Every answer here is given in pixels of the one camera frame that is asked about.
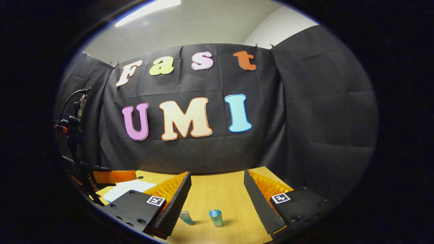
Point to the black backdrop cloth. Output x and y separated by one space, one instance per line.
305 118

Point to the blue skin care bottle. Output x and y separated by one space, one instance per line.
216 218

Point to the blue skin care tube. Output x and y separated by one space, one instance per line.
187 218

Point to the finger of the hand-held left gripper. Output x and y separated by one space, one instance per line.
115 176

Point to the light blue small suitcase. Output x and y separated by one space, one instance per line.
129 188

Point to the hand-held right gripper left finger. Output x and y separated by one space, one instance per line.
176 206

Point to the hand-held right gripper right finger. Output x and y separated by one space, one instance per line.
261 206

